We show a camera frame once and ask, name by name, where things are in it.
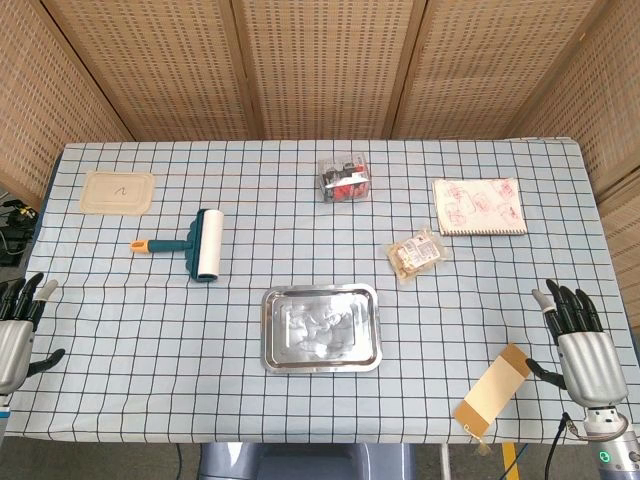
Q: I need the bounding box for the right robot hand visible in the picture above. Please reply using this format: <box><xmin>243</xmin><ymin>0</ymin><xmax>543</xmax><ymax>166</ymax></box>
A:
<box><xmin>524</xmin><ymin>278</ymin><xmax>629</xmax><ymax>407</ymax></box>

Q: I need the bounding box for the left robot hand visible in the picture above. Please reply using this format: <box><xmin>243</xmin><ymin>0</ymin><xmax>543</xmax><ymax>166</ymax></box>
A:
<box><xmin>0</xmin><ymin>272</ymin><xmax>67</xmax><ymax>396</ymax></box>

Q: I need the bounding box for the clear snack packet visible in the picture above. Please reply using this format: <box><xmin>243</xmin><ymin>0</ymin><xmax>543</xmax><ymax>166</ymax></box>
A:
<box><xmin>384</xmin><ymin>227</ymin><xmax>450</xmax><ymax>286</ymax></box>

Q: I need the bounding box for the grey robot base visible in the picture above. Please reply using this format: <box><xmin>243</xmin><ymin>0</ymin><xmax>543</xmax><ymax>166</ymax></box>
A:
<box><xmin>197</xmin><ymin>441</ymin><xmax>417</xmax><ymax>480</ymax></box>

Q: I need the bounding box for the stainless steel tray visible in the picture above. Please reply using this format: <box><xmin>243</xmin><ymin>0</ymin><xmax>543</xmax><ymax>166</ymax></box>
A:
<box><xmin>260</xmin><ymin>284</ymin><xmax>383</xmax><ymax>375</ymax></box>

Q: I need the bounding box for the brown cardboard piece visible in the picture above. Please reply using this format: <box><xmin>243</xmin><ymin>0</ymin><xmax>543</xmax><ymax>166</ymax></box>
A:
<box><xmin>452</xmin><ymin>342</ymin><xmax>532</xmax><ymax>432</ymax></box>

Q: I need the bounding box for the beige rectangular container lid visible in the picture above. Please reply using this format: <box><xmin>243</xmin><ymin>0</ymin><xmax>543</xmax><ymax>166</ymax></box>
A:
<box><xmin>79</xmin><ymin>170</ymin><xmax>156</xmax><ymax>217</ymax></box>

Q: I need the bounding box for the blue checkered tablecloth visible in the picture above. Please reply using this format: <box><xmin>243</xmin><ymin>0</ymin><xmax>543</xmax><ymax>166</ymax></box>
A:
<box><xmin>1</xmin><ymin>135</ymin><xmax>640</xmax><ymax>446</ymax></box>

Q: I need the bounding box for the spiral notebook with red drawings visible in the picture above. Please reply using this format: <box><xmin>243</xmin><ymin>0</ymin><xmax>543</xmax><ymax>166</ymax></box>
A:
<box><xmin>431</xmin><ymin>176</ymin><xmax>528</xmax><ymax>238</ymax></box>

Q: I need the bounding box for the teal lint roller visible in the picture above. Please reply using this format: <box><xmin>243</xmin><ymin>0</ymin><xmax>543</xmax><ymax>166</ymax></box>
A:
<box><xmin>130</xmin><ymin>208</ymin><xmax>226</xmax><ymax>286</ymax></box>

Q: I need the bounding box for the clear plastic box with clips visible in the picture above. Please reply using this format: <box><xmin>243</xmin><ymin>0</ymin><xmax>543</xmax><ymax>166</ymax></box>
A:
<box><xmin>317</xmin><ymin>155</ymin><xmax>373</xmax><ymax>204</ymax></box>

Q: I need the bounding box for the woven bamboo folding screen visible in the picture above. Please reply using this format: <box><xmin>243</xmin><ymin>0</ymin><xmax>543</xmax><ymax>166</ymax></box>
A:
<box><xmin>0</xmin><ymin>0</ymin><xmax>640</xmax><ymax>216</ymax></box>

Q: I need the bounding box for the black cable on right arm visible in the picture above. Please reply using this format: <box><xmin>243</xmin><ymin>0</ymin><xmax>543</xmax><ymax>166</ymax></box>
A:
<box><xmin>543</xmin><ymin>411</ymin><xmax>582</xmax><ymax>480</ymax></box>

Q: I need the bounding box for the black equipment with cables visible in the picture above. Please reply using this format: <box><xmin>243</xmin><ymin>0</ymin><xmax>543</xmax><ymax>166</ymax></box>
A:
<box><xmin>0</xmin><ymin>187</ymin><xmax>40</xmax><ymax>269</ymax></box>

